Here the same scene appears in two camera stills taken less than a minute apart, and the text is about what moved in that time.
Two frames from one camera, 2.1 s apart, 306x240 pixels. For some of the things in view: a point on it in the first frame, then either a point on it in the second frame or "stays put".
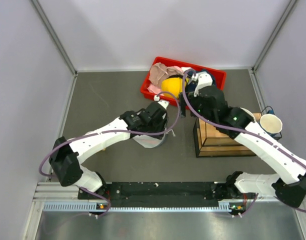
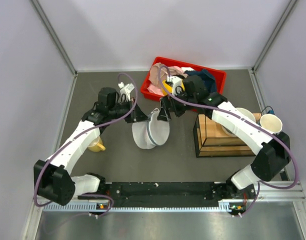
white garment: x=185 y=68 stays put
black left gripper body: x=156 y=128 -> x=118 y=111
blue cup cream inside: x=272 y=124 stays put
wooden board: x=211 y=141 stays put
